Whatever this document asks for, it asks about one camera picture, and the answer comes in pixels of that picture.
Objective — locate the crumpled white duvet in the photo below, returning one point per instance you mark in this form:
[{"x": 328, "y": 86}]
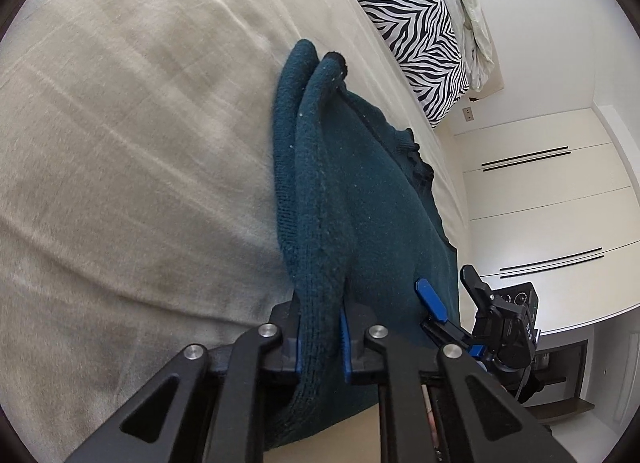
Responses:
[{"x": 475, "y": 18}]

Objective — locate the zebra print pillow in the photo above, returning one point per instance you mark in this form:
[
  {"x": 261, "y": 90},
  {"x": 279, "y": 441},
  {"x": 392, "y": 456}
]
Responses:
[{"x": 415, "y": 28}]

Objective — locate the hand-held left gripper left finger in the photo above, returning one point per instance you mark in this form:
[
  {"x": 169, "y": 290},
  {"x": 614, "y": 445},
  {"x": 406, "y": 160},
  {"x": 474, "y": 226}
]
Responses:
[{"x": 285, "y": 353}]

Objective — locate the white wardrobe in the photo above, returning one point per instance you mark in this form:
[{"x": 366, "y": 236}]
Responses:
[{"x": 540, "y": 208}]

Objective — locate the beige bed sheet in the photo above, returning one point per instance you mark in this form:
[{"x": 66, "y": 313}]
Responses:
[{"x": 125, "y": 143}]

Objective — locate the dark wooden cabinet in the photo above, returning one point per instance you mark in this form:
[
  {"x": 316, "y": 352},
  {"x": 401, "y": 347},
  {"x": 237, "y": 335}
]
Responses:
[{"x": 565, "y": 363}]

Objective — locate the white wall socket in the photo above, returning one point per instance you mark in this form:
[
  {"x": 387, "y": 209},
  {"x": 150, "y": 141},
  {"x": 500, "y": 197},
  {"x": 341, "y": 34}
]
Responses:
[{"x": 468, "y": 114}]

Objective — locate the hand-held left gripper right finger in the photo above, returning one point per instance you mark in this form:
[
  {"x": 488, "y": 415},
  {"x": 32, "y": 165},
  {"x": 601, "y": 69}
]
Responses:
[{"x": 346, "y": 348}]

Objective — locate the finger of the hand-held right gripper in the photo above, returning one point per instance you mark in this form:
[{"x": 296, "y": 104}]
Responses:
[
  {"x": 432, "y": 300},
  {"x": 477, "y": 288}
]

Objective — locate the dark teal knit sweater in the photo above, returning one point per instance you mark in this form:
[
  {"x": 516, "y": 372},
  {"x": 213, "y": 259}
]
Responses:
[{"x": 380, "y": 223}]

